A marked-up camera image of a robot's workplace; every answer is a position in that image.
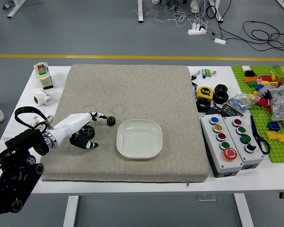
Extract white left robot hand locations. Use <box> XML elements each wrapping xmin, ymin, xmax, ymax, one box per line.
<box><xmin>51</xmin><ymin>111</ymin><xmax>109</xmax><ymax>150</ymax></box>

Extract big black gear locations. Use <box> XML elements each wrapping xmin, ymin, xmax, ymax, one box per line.
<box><xmin>78</xmin><ymin>125</ymin><xmax>96</xmax><ymax>140</ymax></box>

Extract large black nut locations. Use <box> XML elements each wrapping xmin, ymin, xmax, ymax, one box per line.
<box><xmin>195</xmin><ymin>98</ymin><xmax>213</xmax><ymax>113</ymax></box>
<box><xmin>214</xmin><ymin>84</ymin><xmax>229</xmax><ymax>93</ymax></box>
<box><xmin>213</xmin><ymin>91</ymin><xmax>230</xmax><ymax>104</ymax></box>

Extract grey five-button control box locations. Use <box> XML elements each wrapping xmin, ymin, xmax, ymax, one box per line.
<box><xmin>200</xmin><ymin>114</ymin><xmax>244</xmax><ymax>178</ymax></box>

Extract grey four-button control box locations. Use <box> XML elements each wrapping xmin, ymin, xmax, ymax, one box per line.
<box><xmin>222</xmin><ymin>115</ymin><xmax>265</xmax><ymax>171</ymax></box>

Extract white square plate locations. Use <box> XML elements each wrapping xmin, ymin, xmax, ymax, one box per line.
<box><xmin>115</xmin><ymin>119</ymin><xmax>163</xmax><ymax>159</ymax></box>

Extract grey-brown mat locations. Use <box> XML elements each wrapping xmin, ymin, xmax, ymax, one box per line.
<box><xmin>41</xmin><ymin>63</ymin><xmax>210</xmax><ymax>183</ymax></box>

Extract white table leg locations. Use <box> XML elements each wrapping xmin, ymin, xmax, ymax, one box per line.
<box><xmin>62</xmin><ymin>195</ymin><xmax>79</xmax><ymax>227</ymax></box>
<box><xmin>234</xmin><ymin>193</ymin><xmax>255</xmax><ymax>227</ymax></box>

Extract yellow tape measure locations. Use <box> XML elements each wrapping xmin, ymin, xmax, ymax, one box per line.
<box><xmin>195</xmin><ymin>86</ymin><xmax>215</xmax><ymax>100</ymax></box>

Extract white power strip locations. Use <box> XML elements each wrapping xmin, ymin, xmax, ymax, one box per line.
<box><xmin>188</xmin><ymin>23</ymin><xmax>208</xmax><ymax>35</ymax></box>

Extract black display module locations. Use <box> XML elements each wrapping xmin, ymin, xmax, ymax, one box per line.
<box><xmin>221</xmin><ymin>104</ymin><xmax>244</xmax><ymax>117</ymax></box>

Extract plastic bag of blue parts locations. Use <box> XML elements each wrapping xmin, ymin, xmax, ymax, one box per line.
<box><xmin>223</xmin><ymin>92</ymin><xmax>257</xmax><ymax>113</ymax></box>

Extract black scissors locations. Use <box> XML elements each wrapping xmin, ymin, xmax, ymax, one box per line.
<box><xmin>250</xmin><ymin>115</ymin><xmax>271</xmax><ymax>155</ymax></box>

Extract red toy brick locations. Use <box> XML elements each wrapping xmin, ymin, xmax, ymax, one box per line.
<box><xmin>257</xmin><ymin>98</ymin><xmax>272</xmax><ymax>109</ymax></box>

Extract blue square toy brick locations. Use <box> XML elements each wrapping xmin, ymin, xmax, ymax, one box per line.
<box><xmin>267</xmin><ymin>121</ymin><xmax>281</xmax><ymax>131</ymax></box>

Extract plastic bag of silver nuts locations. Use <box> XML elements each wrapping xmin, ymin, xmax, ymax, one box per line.
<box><xmin>269</xmin><ymin>82</ymin><xmax>284</xmax><ymax>121</ymax></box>

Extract long green toy brick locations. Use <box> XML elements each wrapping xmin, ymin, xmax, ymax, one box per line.
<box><xmin>272</xmin><ymin>65</ymin><xmax>284</xmax><ymax>78</ymax></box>

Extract beige switch box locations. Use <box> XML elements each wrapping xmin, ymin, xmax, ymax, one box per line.
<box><xmin>33</xmin><ymin>62</ymin><xmax>54</xmax><ymax>90</ymax></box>

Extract black lanyard cord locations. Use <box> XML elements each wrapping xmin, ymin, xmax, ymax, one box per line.
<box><xmin>190</xmin><ymin>75</ymin><xmax>199</xmax><ymax>96</ymax></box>

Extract small black wired module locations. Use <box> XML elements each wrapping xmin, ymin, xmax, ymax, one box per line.
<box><xmin>206</xmin><ymin>105</ymin><xmax>224</xmax><ymax>116</ymax></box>

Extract white floor cable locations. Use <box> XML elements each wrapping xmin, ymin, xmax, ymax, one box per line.
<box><xmin>142</xmin><ymin>6</ymin><xmax>210</xmax><ymax>28</ymax></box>

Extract grey bracket under table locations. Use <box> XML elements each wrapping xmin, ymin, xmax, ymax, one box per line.
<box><xmin>196</xmin><ymin>193</ymin><xmax>216</xmax><ymax>202</ymax></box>

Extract green brick base plate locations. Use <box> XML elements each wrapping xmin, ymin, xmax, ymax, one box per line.
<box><xmin>231</xmin><ymin>65</ymin><xmax>284</xmax><ymax>164</ymax></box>

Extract black floor cable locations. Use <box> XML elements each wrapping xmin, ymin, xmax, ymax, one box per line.
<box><xmin>242</xmin><ymin>20</ymin><xmax>284</xmax><ymax>60</ymax></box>

